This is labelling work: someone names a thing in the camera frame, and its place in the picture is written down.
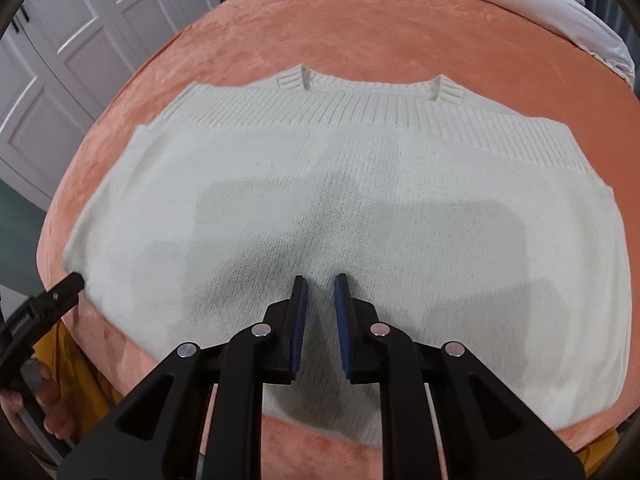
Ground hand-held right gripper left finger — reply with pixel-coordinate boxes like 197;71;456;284
57;274;308;480

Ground grey curtain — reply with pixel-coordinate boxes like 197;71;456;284
585;0;640;96

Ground person's left hand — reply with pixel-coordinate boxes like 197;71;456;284
0;360;78;443

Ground cream knit cardigan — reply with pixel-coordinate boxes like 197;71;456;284
62;64;632;448

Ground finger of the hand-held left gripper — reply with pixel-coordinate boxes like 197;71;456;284
32;272;85;321

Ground white wardrobe doors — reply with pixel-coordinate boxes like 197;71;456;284
0;0;236;211

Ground orange plush blanket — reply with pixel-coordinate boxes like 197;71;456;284
37;0;640;466

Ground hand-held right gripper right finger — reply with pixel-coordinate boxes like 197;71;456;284
334;272;583;480

